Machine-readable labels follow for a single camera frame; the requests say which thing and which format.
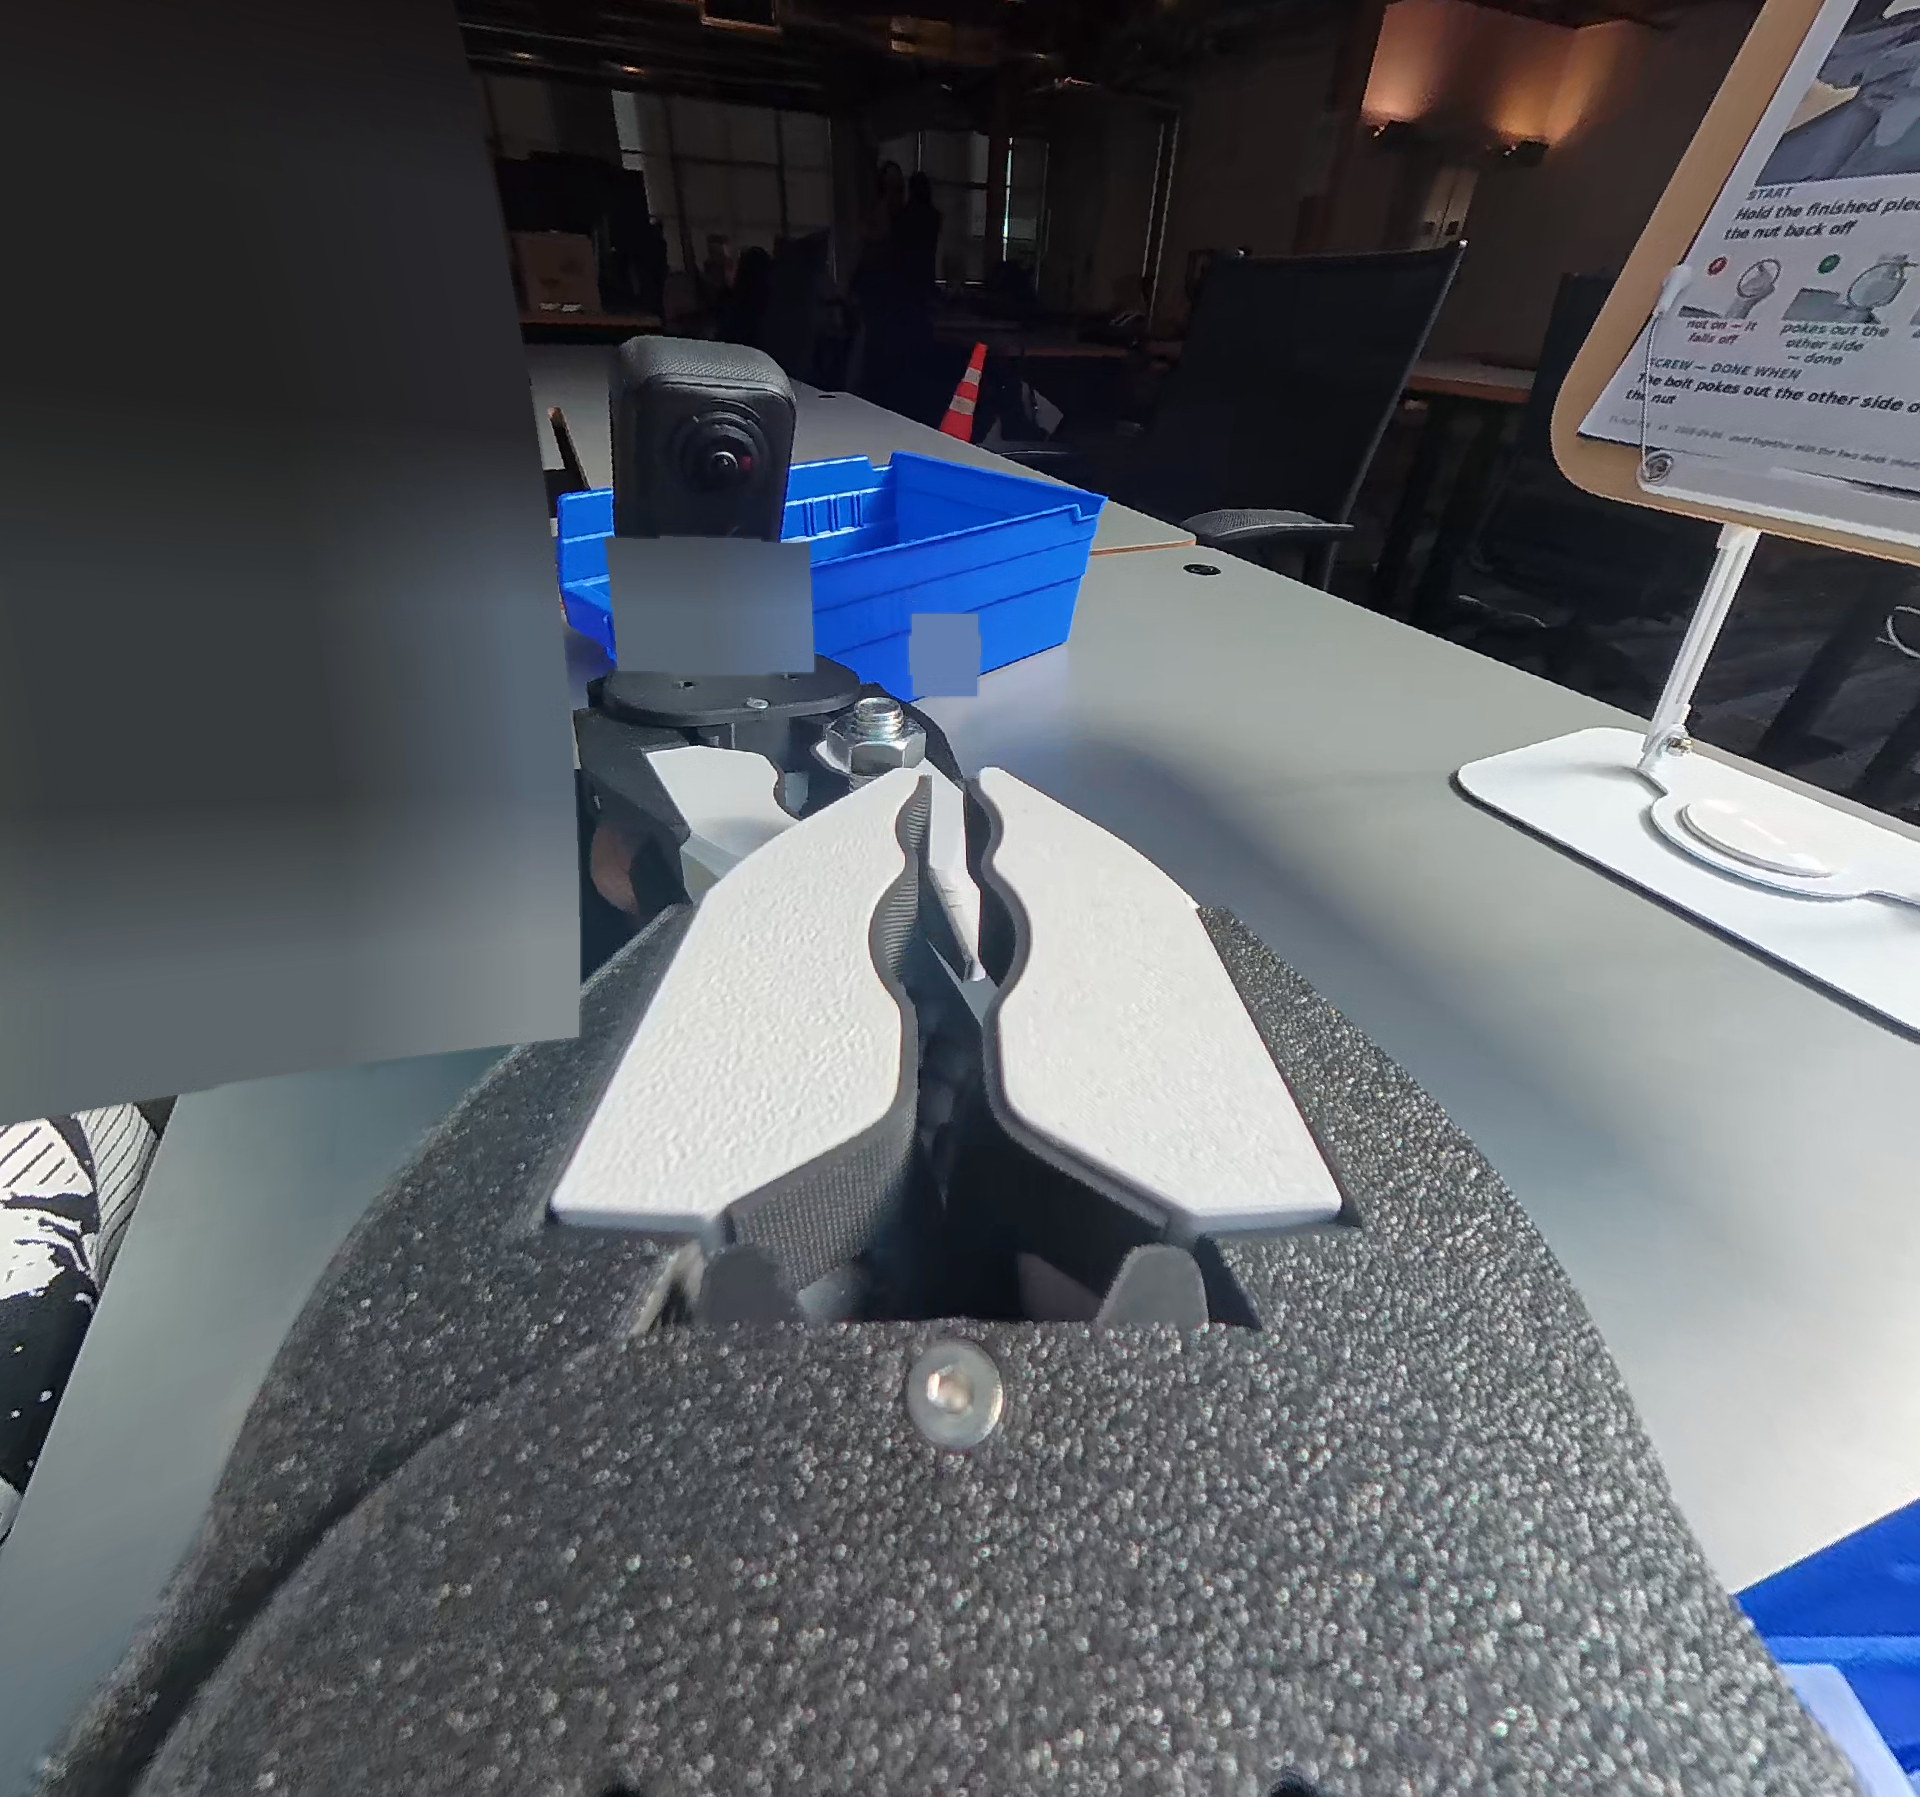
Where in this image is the person's patterned clothing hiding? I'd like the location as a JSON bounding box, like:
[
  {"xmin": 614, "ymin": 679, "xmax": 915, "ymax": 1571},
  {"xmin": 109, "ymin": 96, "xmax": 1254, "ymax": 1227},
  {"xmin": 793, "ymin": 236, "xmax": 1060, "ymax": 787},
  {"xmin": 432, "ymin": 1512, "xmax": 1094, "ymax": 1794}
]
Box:
[{"xmin": 0, "ymin": 1095, "xmax": 156, "ymax": 1500}]

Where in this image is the silver hex nut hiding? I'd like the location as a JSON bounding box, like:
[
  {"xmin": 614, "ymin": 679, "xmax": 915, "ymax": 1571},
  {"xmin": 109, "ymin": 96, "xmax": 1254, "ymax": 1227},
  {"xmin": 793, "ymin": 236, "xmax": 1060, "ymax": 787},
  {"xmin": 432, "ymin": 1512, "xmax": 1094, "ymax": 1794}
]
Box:
[{"xmin": 815, "ymin": 695, "xmax": 928, "ymax": 782}]

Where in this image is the black office chair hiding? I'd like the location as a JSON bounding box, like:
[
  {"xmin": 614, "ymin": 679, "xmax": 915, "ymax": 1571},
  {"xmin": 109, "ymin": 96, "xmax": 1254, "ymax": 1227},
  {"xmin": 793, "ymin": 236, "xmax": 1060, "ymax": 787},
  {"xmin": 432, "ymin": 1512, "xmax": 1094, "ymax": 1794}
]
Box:
[{"xmin": 1155, "ymin": 240, "xmax": 1469, "ymax": 590}]

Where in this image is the printed instruction sheet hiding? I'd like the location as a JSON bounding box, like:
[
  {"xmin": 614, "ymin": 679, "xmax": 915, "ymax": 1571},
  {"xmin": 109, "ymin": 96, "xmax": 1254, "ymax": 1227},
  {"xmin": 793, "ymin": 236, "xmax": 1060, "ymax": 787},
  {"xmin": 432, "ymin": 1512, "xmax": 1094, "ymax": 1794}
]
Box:
[{"xmin": 1577, "ymin": 0, "xmax": 1920, "ymax": 501}]

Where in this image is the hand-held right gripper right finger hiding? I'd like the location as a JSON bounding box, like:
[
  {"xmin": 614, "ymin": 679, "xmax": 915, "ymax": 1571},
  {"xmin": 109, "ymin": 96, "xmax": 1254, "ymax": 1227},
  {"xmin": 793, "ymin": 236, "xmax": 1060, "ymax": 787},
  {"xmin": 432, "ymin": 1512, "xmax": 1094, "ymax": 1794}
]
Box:
[{"xmin": 958, "ymin": 764, "xmax": 1348, "ymax": 1240}]

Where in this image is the cardboard box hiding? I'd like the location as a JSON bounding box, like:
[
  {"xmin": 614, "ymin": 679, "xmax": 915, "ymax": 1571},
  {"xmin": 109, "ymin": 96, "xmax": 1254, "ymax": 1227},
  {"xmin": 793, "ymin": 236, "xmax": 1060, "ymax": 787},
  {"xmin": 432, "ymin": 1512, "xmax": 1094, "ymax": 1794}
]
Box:
[{"xmin": 508, "ymin": 236, "xmax": 598, "ymax": 314}]

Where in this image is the blue plastic bin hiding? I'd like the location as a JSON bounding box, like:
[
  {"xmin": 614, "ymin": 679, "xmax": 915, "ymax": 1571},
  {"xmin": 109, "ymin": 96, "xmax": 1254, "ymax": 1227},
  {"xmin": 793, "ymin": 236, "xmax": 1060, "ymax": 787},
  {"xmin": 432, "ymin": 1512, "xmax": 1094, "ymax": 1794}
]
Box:
[
  {"xmin": 554, "ymin": 451, "xmax": 1109, "ymax": 700},
  {"xmin": 1735, "ymin": 1500, "xmax": 1920, "ymax": 1797}
]

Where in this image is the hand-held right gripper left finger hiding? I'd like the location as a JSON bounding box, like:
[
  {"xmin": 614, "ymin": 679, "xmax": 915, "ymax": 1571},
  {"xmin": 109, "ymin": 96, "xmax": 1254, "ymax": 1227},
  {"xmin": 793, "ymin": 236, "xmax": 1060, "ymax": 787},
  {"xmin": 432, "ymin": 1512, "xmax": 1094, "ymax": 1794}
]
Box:
[{"xmin": 548, "ymin": 768, "xmax": 938, "ymax": 1252}]

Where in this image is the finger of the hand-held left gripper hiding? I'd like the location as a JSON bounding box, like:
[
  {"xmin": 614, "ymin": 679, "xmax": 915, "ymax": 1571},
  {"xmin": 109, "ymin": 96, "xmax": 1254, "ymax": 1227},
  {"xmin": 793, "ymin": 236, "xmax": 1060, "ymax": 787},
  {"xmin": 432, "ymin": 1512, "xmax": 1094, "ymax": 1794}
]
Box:
[
  {"xmin": 641, "ymin": 746, "xmax": 793, "ymax": 883},
  {"xmin": 918, "ymin": 778, "xmax": 987, "ymax": 993}
]

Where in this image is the instruction sheet on stand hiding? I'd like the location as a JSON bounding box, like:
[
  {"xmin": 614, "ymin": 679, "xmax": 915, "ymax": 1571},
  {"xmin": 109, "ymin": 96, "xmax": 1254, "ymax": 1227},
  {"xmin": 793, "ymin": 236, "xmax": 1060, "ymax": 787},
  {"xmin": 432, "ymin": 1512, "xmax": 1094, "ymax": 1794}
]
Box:
[{"xmin": 1551, "ymin": 0, "xmax": 1920, "ymax": 546}]

